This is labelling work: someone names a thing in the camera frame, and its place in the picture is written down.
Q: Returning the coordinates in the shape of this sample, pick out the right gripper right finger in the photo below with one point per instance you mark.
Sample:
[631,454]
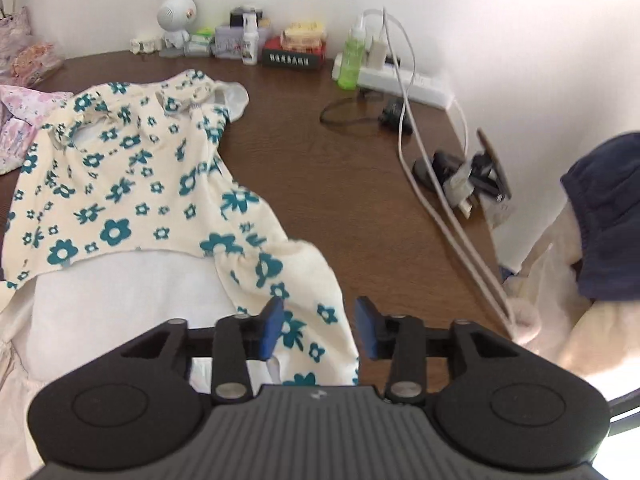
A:
[400,340]

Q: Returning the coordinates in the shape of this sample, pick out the yellow tissue packs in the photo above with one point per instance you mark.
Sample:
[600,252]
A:
[303,36]

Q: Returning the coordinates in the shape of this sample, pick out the white patterned tin box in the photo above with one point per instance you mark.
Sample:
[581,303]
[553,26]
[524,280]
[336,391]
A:
[228,42]

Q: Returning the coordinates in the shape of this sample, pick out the pink floral plastic bag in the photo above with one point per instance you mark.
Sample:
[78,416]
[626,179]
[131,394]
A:
[34,64]

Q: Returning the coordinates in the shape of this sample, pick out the white robot speaker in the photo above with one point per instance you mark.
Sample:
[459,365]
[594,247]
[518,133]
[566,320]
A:
[175,17]

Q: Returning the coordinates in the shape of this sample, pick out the small white spray bottle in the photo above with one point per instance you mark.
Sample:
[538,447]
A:
[250,39]

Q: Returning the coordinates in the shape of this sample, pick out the green spray bottle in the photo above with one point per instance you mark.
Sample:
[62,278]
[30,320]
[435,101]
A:
[352,56]

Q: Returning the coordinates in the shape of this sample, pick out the white plastic toy figure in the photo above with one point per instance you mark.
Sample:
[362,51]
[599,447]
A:
[146,45]

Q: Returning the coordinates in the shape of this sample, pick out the red black box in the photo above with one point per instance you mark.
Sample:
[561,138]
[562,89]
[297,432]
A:
[275,55]

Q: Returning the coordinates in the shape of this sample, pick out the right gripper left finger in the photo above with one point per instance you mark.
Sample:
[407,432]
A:
[237,340]

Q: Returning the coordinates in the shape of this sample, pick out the cream teal flower garment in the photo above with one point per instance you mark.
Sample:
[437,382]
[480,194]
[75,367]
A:
[122,167]

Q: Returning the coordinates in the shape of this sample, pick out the cream fleece jacket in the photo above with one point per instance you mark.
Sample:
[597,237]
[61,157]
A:
[586,336]

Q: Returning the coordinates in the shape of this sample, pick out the pink floral garment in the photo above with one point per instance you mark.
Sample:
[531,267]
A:
[22,114]

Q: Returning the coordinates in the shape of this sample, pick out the white usb charger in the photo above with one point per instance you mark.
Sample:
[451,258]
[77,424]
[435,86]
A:
[377,54]

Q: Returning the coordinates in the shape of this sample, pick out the navy blue garment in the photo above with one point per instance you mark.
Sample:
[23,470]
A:
[603,190]

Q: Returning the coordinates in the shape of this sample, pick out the green white card box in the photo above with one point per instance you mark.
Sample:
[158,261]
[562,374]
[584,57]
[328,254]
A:
[200,44]

